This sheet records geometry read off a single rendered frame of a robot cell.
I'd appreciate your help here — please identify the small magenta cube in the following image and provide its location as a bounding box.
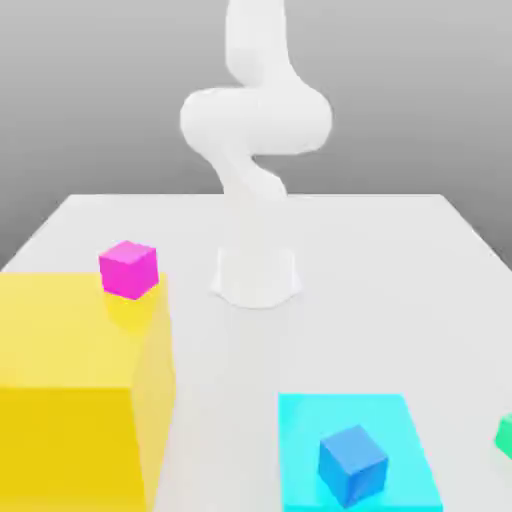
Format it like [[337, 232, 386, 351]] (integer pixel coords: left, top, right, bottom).
[[98, 239, 160, 301]]

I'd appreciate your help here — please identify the small blue cube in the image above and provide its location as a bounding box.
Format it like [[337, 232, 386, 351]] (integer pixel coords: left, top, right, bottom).
[[318, 424, 390, 510]]

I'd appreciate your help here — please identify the small green cube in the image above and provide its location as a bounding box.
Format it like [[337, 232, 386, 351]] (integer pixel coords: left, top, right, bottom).
[[494, 413, 512, 460]]

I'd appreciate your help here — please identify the large yellow box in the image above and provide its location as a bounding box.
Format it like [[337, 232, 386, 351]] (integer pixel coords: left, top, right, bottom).
[[0, 271, 177, 512]]

